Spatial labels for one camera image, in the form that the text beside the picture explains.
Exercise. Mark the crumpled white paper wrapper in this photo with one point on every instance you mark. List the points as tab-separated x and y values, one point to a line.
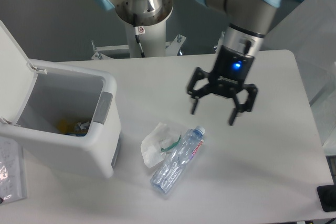
158	143

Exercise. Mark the translucent plastic box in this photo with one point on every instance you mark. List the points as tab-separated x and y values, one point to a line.
309	33

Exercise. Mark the white plastic trash can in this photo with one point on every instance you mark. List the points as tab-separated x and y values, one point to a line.
66	116

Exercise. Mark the white metal base frame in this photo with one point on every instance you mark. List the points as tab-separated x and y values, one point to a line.
171	48

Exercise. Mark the black device at edge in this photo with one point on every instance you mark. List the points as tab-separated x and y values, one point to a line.
326	195

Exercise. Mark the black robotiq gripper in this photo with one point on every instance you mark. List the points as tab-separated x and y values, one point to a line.
226	79

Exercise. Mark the trash inside bin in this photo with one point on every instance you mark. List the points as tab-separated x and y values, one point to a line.
78	129

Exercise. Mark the crushed clear plastic bottle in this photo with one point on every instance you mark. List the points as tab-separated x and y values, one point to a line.
176	162

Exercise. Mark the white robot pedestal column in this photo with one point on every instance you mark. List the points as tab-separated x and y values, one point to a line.
145	22

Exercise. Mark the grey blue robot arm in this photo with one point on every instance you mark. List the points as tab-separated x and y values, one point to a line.
249	23

